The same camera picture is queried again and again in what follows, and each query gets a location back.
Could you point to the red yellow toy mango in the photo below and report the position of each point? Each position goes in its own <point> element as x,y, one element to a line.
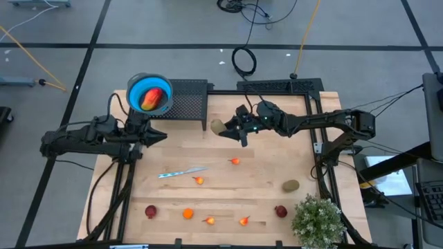
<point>151,99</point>

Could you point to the black desk beam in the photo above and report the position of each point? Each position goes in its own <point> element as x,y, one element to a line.
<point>398,162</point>

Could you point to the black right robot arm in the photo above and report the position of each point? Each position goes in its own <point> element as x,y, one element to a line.
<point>328,119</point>

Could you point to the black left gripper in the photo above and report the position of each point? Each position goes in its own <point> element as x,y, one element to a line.
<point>138,133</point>

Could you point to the black perforated riser shelf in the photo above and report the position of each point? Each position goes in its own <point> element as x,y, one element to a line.
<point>190,100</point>

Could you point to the grey cart base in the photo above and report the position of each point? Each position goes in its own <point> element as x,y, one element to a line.
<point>38,2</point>
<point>17,81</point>

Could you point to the black floor object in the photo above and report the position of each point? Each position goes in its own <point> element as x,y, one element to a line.
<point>4,114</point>

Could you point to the round toy orange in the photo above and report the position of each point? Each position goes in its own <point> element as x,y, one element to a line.
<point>188,213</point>

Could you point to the black perforated metal plate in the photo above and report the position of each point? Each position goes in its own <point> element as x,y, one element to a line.
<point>277,85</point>

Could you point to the blue collapsible bowl grey rim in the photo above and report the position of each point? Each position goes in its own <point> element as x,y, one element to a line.
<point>138,90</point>

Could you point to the dark red toy pomegranate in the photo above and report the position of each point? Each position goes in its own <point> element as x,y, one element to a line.
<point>281,211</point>
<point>151,211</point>

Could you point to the white paper sheet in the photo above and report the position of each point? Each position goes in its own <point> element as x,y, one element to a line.
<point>387,176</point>

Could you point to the black keyboard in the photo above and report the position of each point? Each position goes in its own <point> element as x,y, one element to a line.
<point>434,202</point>

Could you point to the small orange yellow toy pear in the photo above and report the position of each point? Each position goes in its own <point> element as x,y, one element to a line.
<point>199,180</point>
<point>235,161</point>
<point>244,221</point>
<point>210,220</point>

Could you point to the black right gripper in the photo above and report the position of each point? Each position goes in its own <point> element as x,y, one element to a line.
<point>247,124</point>

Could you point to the grey monitor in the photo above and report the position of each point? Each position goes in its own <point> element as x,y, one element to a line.
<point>432,114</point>

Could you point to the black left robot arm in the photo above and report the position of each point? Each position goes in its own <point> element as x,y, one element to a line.
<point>69,138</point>

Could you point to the green artificial potted plant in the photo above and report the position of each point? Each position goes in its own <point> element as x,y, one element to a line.
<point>316,221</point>

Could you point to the brown green toy kiwi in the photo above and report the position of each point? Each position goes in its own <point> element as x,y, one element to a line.
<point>290,186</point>
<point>217,127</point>

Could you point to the grey desk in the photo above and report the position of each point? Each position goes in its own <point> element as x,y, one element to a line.
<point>425,238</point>

